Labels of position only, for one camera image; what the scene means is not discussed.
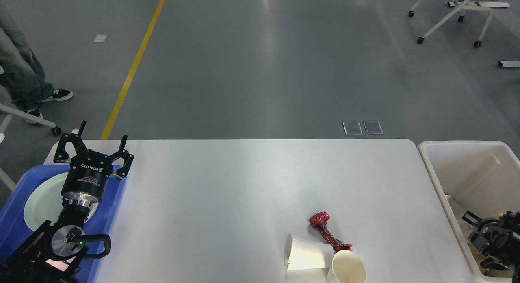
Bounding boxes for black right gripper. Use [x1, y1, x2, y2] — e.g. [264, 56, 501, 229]
[461, 211, 520, 271]

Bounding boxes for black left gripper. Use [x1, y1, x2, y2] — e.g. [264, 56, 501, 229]
[53, 121, 134, 204]

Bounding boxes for brown paper sheet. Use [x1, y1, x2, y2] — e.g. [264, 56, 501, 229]
[468, 243, 514, 278]

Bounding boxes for aluminium foil tray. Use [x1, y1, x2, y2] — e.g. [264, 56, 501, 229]
[445, 194, 474, 231]

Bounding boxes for mint green plate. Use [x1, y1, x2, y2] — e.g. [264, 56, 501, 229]
[23, 171, 100, 235]

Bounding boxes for white paper cup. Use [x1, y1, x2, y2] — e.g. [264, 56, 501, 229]
[285, 235, 334, 271]
[326, 250, 366, 283]

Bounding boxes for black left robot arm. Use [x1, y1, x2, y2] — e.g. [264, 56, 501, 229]
[1, 121, 134, 283]

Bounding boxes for white chair leg left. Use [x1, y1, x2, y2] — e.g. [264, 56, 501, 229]
[0, 65, 62, 192]

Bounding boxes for beige plastic bin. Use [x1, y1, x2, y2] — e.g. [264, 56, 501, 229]
[418, 141, 520, 283]

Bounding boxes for person's leg and shoe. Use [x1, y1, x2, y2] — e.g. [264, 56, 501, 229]
[0, 6, 73, 111]

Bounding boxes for right floor socket cover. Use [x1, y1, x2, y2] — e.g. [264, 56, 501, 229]
[363, 121, 384, 135]

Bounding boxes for floor socket cover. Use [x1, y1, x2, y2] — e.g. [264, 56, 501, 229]
[363, 121, 384, 135]
[343, 121, 364, 135]

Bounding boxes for red foil wrapper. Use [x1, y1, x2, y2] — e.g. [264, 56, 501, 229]
[308, 211, 353, 252]

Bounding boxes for left floor socket cover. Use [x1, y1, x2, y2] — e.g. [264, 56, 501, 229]
[343, 121, 364, 135]

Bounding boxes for lying white paper cup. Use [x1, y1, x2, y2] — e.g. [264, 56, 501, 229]
[285, 235, 334, 271]

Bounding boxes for white metal bar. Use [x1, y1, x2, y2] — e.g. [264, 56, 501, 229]
[498, 60, 520, 68]

